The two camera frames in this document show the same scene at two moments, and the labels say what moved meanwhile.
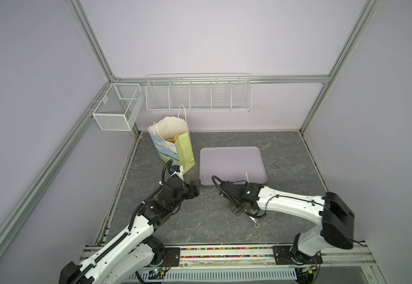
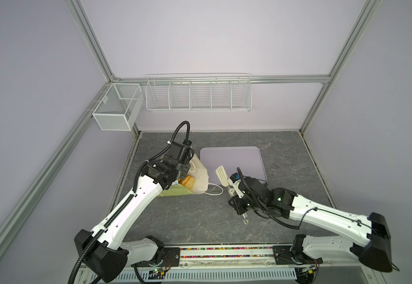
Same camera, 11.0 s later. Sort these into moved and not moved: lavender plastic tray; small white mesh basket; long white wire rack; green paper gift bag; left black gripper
Moved: green paper gift bag; left black gripper
Not moved: long white wire rack; small white mesh basket; lavender plastic tray
